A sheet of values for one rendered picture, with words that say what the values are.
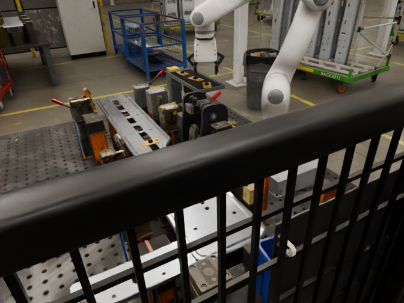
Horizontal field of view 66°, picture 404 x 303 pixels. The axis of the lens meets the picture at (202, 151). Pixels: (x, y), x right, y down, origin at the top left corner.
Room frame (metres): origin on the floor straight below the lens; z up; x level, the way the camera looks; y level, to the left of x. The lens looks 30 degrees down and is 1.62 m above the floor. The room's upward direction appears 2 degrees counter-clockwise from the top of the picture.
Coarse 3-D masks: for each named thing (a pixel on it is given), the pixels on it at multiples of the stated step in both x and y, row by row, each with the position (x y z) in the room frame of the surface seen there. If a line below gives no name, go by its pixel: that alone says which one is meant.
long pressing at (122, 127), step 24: (120, 96) 1.77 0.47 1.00; (120, 120) 1.42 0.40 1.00; (144, 120) 1.40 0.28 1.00; (168, 144) 1.16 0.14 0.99; (168, 216) 0.70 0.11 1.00; (192, 216) 0.69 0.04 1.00; (216, 216) 0.69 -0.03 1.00; (240, 216) 0.68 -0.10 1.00; (192, 240) 0.60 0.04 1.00; (240, 240) 0.59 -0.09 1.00
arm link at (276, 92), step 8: (272, 80) 1.28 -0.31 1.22; (280, 80) 1.27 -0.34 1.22; (288, 80) 1.33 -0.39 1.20; (264, 88) 1.27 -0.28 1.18; (272, 88) 1.23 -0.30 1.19; (280, 88) 1.23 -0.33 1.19; (288, 88) 1.24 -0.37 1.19; (264, 96) 1.25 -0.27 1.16; (272, 96) 1.22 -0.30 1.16; (280, 96) 1.22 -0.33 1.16; (288, 96) 1.23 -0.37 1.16; (264, 104) 1.25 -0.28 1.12; (272, 104) 1.23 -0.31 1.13; (280, 104) 1.22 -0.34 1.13; (288, 104) 1.24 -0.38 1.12; (264, 112) 1.30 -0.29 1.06; (272, 112) 1.27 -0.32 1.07; (280, 112) 1.26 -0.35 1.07
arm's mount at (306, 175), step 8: (304, 168) 1.22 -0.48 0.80; (312, 168) 1.21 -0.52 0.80; (272, 176) 1.17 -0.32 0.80; (280, 176) 1.17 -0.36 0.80; (304, 176) 1.19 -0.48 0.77; (312, 176) 1.22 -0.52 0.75; (272, 184) 1.16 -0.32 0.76; (280, 184) 1.13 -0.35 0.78; (296, 184) 1.18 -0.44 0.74; (304, 184) 1.20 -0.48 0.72; (312, 184) 1.22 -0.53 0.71; (272, 192) 1.15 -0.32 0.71; (280, 192) 1.14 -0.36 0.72
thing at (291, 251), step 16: (352, 192) 0.21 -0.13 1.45; (368, 192) 0.22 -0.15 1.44; (384, 192) 0.23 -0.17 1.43; (400, 192) 0.25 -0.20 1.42; (320, 208) 0.19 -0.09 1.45; (352, 208) 0.21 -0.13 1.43; (368, 208) 0.22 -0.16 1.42; (304, 224) 0.19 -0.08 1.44; (320, 224) 0.19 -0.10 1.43; (288, 240) 0.17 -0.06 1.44; (336, 240) 0.21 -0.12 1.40; (352, 240) 0.22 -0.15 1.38; (368, 240) 0.23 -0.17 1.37; (272, 256) 0.17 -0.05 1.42; (320, 256) 0.20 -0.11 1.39; (336, 256) 0.21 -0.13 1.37; (368, 256) 0.24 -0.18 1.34; (272, 272) 0.17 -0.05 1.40; (288, 272) 0.18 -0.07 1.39; (272, 288) 0.17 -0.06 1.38; (288, 288) 0.18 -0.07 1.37; (368, 288) 0.25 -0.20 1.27
